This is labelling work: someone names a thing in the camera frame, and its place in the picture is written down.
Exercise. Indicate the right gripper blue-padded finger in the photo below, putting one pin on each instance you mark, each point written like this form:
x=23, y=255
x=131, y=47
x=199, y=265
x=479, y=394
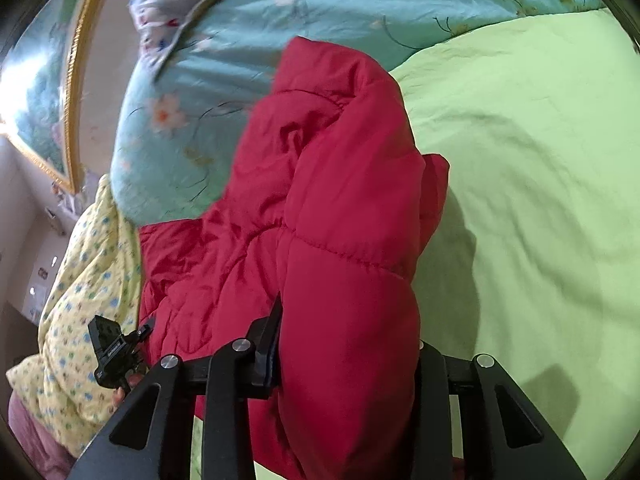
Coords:
x=264, y=334

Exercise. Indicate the maroon sleeved left forearm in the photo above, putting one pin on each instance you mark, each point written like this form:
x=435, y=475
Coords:
x=50, y=459

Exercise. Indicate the person's left hand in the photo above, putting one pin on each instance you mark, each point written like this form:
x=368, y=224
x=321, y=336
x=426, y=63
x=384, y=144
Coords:
x=121, y=392

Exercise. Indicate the red quilted puffer jacket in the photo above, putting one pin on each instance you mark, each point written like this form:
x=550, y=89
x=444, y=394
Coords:
x=327, y=211

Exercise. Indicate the light green bed sheet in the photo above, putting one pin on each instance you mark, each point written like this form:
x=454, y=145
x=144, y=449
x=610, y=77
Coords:
x=536, y=257

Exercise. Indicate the gold framed painting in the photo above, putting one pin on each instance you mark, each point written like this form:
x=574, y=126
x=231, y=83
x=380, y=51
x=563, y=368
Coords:
x=41, y=83

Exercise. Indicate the yellow patterned blanket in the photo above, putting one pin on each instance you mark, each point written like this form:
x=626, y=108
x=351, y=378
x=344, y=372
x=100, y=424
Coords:
x=100, y=274

